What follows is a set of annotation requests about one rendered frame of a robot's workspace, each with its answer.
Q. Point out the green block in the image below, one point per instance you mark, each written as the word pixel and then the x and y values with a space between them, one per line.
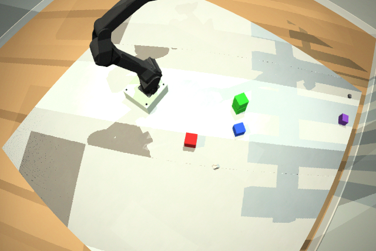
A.
pixel 238 111
pixel 240 101

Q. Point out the blue cube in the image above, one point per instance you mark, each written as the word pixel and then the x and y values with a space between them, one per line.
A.
pixel 239 129

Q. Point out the purple cube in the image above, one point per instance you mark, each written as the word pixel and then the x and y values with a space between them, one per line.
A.
pixel 343 119

